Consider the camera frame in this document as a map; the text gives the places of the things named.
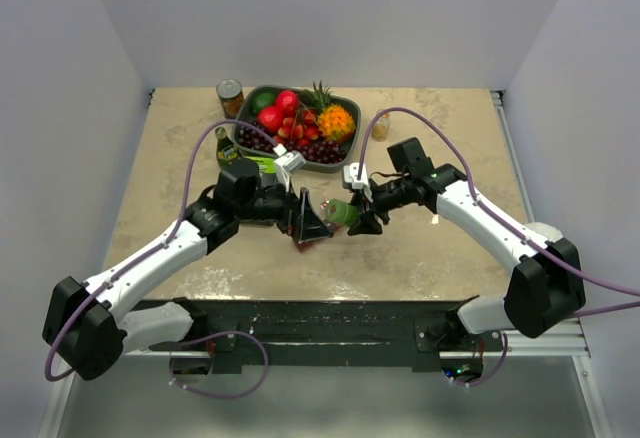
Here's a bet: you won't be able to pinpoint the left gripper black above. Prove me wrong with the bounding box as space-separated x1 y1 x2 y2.
236 175 332 241

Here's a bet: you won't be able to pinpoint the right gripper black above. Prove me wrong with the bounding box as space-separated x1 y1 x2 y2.
346 176 412 236

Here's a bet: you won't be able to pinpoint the red weekly pill organizer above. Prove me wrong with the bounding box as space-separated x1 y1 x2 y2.
293 223 343 253

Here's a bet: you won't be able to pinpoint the green pill bottle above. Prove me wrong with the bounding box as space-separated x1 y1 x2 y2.
325 198 359 227

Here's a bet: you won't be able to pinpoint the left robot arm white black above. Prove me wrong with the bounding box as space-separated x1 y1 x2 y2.
42 152 333 382

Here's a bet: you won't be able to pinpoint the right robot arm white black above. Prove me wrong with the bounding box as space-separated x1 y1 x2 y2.
342 138 586 351

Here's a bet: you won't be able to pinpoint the razor box black green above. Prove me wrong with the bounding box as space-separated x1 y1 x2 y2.
249 156 276 175

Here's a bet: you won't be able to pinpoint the clear glass jar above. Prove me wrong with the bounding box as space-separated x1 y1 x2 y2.
371 113 390 142

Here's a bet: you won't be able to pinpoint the purple grape bunch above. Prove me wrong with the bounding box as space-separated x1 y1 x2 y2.
233 123 347 164

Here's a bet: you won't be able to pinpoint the green glass bottle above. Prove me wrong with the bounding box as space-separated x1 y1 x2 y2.
215 127 242 168

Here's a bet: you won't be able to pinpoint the red apple lower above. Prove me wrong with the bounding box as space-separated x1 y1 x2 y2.
257 105 284 134

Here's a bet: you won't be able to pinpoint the red apple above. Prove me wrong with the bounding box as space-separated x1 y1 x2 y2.
275 90 299 117
257 105 284 134

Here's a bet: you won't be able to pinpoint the pineapple top green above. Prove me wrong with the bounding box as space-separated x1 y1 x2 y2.
302 81 333 114

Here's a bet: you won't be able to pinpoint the red apple upper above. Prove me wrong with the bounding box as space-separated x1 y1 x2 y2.
275 90 299 117

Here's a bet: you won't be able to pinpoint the green lime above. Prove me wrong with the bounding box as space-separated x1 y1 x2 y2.
251 92 277 115

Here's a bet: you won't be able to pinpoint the grey fruit tray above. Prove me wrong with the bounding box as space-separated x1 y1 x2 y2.
232 84 363 175

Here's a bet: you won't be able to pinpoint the tin can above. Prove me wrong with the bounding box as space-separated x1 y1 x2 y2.
216 79 244 119

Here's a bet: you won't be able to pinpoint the white paper cup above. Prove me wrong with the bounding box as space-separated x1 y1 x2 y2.
527 222 563 243

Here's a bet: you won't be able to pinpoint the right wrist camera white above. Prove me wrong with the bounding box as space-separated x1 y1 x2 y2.
342 162 369 191

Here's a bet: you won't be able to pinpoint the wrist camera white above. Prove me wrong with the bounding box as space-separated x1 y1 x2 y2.
342 162 369 191
273 144 306 182

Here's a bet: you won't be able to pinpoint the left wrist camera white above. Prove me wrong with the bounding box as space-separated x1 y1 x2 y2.
273 144 306 182

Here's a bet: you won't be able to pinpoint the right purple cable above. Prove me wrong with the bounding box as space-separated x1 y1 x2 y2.
357 106 640 389

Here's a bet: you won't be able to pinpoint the purple cable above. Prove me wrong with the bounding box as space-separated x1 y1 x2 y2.
357 106 640 389
44 119 281 400

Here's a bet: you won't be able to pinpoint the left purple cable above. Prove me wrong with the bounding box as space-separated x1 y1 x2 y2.
44 119 281 400

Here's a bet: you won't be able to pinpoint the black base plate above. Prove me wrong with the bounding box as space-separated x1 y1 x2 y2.
87 299 556 375

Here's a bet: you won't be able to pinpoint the aluminium rail frame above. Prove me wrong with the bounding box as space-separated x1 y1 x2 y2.
119 88 594 359

